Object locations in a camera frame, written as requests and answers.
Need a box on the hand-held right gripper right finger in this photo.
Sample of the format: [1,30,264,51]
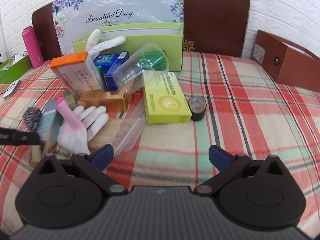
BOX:
[194,145,288,197]

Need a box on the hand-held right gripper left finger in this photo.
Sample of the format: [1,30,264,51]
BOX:
[37,144,128,197]

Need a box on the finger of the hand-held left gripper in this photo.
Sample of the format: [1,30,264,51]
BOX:
[0,127,42,146]

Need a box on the grey steel wool scrubber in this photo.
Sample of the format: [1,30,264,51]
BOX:
[22,107,42,132]

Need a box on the white glove with pink finger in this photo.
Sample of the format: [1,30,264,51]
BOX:
[56,97,109,155]

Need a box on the gold cardboard box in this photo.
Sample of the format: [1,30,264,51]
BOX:
[80,89,132,113]

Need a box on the orange and white medicine box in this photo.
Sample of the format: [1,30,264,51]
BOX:
[50,51,107,93]

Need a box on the clear plastic cup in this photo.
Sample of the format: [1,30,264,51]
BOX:
[112,43,168,91]

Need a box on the plain white glove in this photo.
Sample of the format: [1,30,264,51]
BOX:
[86,29,127,58]

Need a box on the light green cardboard box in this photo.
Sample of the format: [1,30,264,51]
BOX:
[72,22,184,72]

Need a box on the plaid blanket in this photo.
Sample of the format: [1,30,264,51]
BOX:
[0,51,320,230]

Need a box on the teal striped box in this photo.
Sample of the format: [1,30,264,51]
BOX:
[30,99,64,164]

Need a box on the clear plastic container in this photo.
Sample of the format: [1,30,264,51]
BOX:
[89,100,147,156]

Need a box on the black tape roll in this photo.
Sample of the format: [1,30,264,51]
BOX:
[189,96,207,121]

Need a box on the white electronic device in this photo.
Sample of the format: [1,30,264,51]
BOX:
[3,79,21,99]

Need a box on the green tissue box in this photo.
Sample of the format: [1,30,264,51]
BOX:
[0,54,33,84]

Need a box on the dark blue box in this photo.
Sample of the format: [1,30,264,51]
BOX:
[104,51,130,91]

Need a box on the yellow-green medicine box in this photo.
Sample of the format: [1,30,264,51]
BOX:
[142,70,192,125]

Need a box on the pink thermos bottle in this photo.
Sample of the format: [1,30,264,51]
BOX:
[22,26,45,68]

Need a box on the blue and teal box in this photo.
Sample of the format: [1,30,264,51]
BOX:
[92,53,119,67]

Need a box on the brown file box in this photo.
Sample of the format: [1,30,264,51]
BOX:
[252,29,320,92]

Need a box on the brown wooden headboard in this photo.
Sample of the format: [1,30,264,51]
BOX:
[31,0,251,61]

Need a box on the floral plastic bag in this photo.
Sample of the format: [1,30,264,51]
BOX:
[51,0,185,56]

